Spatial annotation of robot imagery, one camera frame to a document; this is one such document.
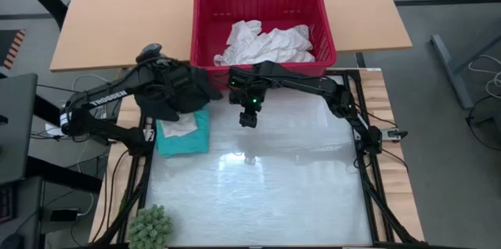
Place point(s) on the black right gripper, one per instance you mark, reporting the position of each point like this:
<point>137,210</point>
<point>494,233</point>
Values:
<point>248,98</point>

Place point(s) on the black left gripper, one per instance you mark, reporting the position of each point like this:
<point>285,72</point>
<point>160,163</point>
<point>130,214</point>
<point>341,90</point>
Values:
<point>184,80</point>

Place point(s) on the black garment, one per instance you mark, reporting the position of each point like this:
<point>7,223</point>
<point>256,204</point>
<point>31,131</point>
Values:
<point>164,108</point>

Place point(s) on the white lace garment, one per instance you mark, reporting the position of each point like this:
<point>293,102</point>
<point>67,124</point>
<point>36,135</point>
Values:
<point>274,47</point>

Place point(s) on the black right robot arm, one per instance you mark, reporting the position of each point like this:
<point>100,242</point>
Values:
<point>305,81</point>

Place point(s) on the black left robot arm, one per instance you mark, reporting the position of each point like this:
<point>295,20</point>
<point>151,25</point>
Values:
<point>105,98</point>

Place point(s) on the red plastic laundry basket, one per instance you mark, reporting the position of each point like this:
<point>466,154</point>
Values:
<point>207,26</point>

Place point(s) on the spray bottle with grey trigger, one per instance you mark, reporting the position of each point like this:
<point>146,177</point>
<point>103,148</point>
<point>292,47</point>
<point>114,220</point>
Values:
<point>149,50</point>

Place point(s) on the light wooden desk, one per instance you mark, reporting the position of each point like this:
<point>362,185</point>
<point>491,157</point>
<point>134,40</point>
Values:
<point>125,14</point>

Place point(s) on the white round base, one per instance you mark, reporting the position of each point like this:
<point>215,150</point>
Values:
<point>52,129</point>

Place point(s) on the grey power strip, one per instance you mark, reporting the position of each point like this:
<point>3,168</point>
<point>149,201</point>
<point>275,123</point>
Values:
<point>391,134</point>

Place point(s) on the orange black striped mat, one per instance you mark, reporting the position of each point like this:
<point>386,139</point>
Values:
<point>13,49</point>

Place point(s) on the small black floor box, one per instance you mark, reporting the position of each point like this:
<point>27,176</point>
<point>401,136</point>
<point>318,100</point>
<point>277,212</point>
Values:
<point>64,215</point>

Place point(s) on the grey desk leg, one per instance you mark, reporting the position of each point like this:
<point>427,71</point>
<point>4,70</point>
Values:
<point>450,69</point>

